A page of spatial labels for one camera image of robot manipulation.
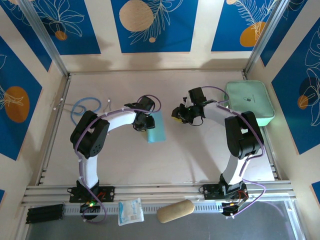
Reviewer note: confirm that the light blue cloth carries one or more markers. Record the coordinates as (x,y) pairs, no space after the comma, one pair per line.
(157,132)

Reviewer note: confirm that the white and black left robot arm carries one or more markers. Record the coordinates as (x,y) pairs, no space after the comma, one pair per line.
(117,120)

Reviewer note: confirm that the mint green zip case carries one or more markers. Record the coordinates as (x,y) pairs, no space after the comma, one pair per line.
(250,95)

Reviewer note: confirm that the white wipe packet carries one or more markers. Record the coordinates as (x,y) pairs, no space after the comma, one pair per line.
(131,212)

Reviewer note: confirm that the black ribbed block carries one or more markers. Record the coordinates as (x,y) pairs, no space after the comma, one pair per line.
(45,213)

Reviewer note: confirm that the aluminium frame rail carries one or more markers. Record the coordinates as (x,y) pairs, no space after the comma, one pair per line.
(160,191)

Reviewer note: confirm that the blue floral wall poster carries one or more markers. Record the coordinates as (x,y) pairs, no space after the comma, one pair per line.
(22,130)
(175,37)
(287,112)
(230,30)
(82,37)
(25,37)
(282,37)

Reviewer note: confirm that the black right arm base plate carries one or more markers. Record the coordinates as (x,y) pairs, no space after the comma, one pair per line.
(210,191)

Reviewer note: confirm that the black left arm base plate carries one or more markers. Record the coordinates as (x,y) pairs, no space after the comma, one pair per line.
(108,193)

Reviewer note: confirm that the aluminium side rail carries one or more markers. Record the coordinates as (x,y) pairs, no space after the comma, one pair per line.
(43,175)
(273,170)

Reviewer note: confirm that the aluminium frame post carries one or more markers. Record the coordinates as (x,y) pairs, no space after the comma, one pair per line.
(262,35)
(45,37)

